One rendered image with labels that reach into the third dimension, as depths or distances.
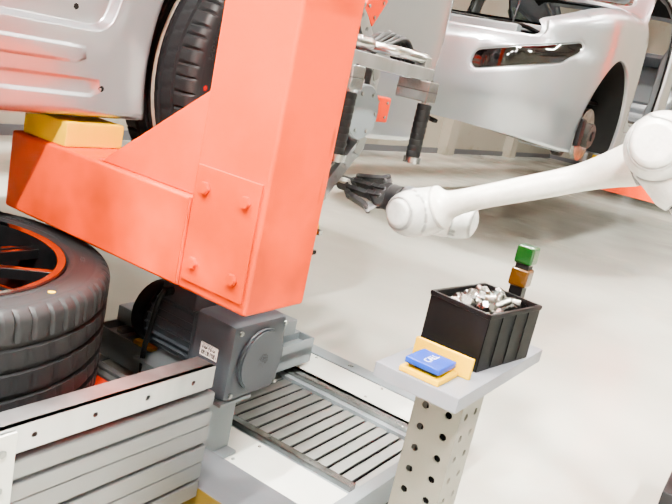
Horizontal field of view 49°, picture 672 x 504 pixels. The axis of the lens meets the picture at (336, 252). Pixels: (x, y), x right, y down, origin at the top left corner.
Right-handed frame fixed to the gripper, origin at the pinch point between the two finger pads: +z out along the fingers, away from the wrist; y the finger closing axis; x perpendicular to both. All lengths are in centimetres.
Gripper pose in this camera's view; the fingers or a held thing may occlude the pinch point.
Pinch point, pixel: (339, 181)
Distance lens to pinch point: 204.3
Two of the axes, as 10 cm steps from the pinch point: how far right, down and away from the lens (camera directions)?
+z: -8.0, -3.1, 5.1
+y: 5.4, -7.3, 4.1
